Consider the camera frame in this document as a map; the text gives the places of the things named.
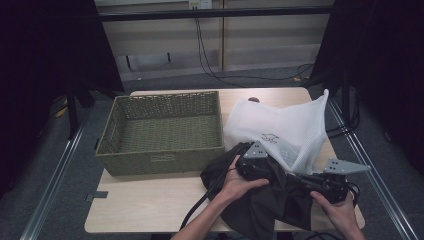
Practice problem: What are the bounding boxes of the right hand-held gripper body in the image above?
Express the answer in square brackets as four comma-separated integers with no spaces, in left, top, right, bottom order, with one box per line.
[310,158,372,205]

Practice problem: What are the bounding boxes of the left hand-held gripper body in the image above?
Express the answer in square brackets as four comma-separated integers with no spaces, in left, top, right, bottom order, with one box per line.
[235,140,273,183]

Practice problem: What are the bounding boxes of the dark grey garment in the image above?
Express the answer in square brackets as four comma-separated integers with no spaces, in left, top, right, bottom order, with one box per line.
[199,141,315,240]

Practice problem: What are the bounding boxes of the white mesh laundry bag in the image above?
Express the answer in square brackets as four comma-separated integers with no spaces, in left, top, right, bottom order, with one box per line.
[222,88,331,176]

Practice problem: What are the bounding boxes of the green woven basket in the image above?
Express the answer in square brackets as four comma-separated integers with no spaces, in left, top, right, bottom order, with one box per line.
[95,90,226,177]

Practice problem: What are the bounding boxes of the person's right hand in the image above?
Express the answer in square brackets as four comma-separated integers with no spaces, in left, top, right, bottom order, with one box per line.
[309,190,358,231]

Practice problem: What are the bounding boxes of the person's left hand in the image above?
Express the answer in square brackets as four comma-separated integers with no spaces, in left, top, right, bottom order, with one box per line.
[221,154,270,205]

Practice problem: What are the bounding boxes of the dark curtain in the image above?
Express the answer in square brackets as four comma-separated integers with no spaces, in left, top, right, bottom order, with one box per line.
[0,0,125,201]
[308,0,424,176]

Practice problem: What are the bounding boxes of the black horizontal bar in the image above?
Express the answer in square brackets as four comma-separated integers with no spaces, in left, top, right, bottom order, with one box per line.
[99,5,335,23]

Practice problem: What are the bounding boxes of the black metal stand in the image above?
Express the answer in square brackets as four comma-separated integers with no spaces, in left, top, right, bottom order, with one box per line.
[64,78,116,141]

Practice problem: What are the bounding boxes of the yellow object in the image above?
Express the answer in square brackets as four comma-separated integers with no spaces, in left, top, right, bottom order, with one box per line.
[54,105,70,119]

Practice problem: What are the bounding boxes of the right hand-held gripper cable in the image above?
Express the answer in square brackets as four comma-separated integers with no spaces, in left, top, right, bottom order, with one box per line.
[303,182,362,240]

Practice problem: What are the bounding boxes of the aluminium floor rail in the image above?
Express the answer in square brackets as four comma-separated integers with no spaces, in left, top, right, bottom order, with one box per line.
[19,121,92,240]
[326,98,420,240]

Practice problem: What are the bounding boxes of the black floor cables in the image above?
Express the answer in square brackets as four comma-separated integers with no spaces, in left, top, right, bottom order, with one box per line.
[325,94,362,140]

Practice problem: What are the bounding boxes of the black wall cable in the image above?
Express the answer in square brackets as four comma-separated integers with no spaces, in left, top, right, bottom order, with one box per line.
[196,17,315,82]
[194,17,248,89]

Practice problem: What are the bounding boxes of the grey table edge bracket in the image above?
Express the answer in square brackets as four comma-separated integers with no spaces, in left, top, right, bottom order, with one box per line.
[85,190,110,203]

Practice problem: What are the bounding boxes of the white wall outlet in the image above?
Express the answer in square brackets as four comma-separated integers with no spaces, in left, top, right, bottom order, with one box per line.
[188,0,214,10]

